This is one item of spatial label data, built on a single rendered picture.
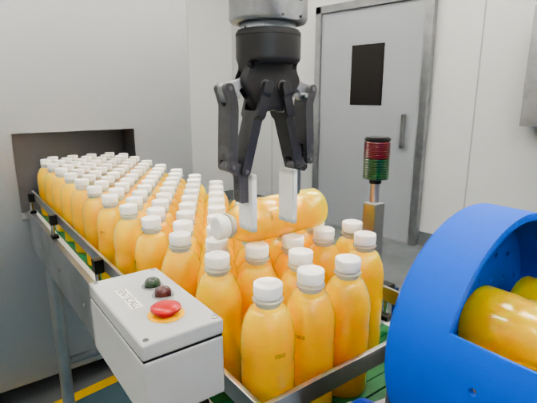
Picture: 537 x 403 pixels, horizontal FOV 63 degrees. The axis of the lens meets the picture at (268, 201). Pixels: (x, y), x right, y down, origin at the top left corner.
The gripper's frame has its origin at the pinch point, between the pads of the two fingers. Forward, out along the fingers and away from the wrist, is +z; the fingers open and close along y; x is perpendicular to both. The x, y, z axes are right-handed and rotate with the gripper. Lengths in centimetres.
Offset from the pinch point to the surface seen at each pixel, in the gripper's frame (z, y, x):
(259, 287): 10.8, -2.0, -0.7
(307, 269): 10.8, 7.0, 0.2
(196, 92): -18, 220, 435
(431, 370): 12.1, 1.8, -22.9
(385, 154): 0, 51, 23
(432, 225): 100, 312, 171
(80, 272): 33, -7, 75
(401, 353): 12.0, 1.8, -19.5
